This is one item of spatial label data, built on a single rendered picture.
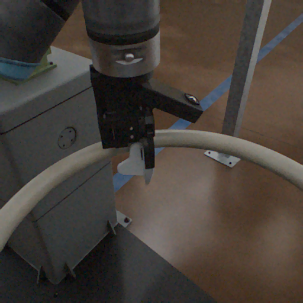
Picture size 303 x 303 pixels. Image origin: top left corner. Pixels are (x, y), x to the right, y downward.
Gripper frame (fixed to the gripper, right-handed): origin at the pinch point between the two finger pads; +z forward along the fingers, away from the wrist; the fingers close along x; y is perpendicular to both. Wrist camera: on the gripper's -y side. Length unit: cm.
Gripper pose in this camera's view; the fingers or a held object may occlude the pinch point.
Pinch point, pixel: (147, 165)
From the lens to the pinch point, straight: 56.0
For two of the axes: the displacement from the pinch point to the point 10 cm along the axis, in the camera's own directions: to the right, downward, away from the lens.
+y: -9.9, 1.4, -1.0
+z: 0.3, 7.3, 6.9
